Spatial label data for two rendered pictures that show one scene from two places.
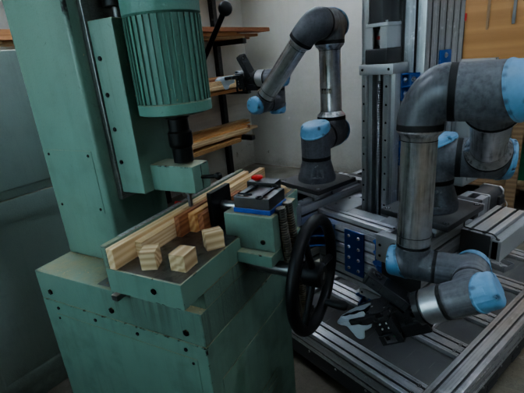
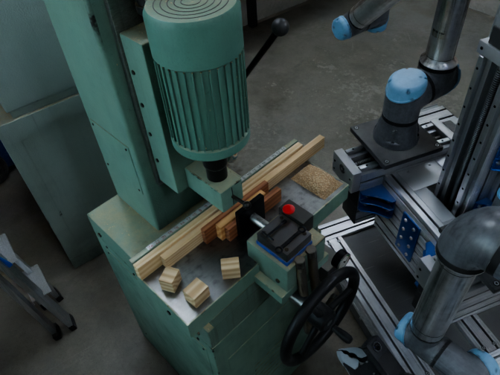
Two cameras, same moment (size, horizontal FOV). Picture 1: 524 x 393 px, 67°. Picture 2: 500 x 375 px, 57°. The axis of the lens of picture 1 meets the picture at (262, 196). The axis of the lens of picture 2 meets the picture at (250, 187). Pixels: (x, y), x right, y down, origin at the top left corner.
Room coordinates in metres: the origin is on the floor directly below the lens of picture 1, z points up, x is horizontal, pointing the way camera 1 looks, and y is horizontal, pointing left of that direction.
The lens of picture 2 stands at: (0.25, -0.15, 1.86)
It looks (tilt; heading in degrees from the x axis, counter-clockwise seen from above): 46 degrees down; 20
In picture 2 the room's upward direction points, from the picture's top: 5 degrees counter-clockwise
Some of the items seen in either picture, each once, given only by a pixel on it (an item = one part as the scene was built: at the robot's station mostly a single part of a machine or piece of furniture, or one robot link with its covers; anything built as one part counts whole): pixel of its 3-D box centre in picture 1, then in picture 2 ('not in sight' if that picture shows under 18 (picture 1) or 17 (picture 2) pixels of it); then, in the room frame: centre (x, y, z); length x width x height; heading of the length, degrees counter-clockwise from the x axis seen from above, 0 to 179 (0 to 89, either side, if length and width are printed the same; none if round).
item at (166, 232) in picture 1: (214, 203); (251, 195); (1.08, 0.14, 0.92); 0.61 x 0.02 x 0.04; 151
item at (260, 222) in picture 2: (229, 205); (259, 221); (0.97, 0.09, 0.95); 0.09 x 0.07 x 0.09; 151
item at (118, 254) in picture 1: (193, 209); (228, 204); (1.03, 0.19, 0.93); 0.60 x 0.02 x 0.05; 151
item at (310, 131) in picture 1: (316, 138); (405, 94); (1.55, -0.24, 0.98); 0.13 x 0.12 x 0.14; 142
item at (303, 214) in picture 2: (261, 193); (288, 230); (0.93, 0.00, 0.99); 0.13 x 0.11 x 0.06; 151
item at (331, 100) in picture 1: (330, 80); (449, 18); (1.65, -0.32, 1.19); 0.15 x 0.12 x 0.55; 142
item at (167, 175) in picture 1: (181, 177); (214, 184); (1.00, 0.21, 1.03); 0.14 x 0.07 x 0.09; 61
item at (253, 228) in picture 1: (262, 221); (286, 249); (0.92, 0.01, 0.92); 0.15 x 0.13 x 0.09; 151
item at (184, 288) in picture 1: (235, 232); (262, 242); (0.97, 0.08, 0.87); 0.61 x 0.30 x 0.06; 151
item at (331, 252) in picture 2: not in sight; (321, 260); (1.15, -0.06, 0.58); 0.12 x 0.08 x 0.08; 61
